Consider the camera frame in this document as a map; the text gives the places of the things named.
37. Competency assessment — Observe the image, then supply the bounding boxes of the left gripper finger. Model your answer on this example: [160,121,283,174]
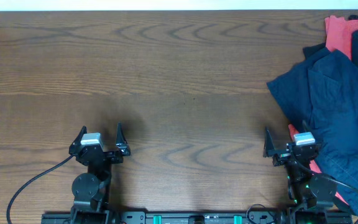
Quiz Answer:
[73,126,87,145]
[116,122,131,156]

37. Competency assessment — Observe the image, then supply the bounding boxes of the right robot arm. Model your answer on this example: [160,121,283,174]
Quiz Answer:
[263,128,337,223]

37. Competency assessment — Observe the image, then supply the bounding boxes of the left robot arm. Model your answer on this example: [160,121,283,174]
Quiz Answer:
[69,123,131,224]

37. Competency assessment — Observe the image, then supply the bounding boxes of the navy blue garment pile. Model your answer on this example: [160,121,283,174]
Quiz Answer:
[265,27,358,217]

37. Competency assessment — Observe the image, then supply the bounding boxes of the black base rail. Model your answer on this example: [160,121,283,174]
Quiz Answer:
[41,210,352,224]

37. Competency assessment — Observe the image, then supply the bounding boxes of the red garment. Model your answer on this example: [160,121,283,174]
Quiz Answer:
[287,11,358,206]

